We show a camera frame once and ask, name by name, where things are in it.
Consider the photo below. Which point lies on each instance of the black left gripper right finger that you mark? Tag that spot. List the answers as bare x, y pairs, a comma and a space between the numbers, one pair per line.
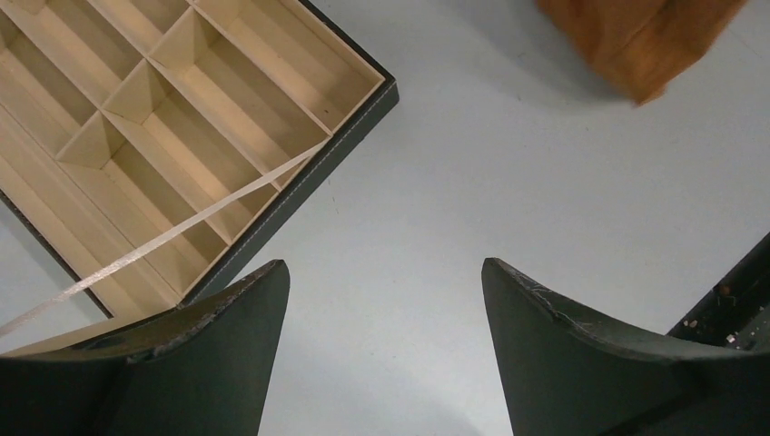
568, 369

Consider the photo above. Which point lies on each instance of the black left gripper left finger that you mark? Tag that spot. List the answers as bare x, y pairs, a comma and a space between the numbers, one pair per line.
203, 369

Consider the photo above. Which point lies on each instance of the orange-brown underwear with cream waistband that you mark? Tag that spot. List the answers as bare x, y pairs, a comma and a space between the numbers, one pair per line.
640, 46

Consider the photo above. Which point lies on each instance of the black divided storage box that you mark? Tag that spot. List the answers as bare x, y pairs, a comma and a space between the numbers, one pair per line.
122, 119

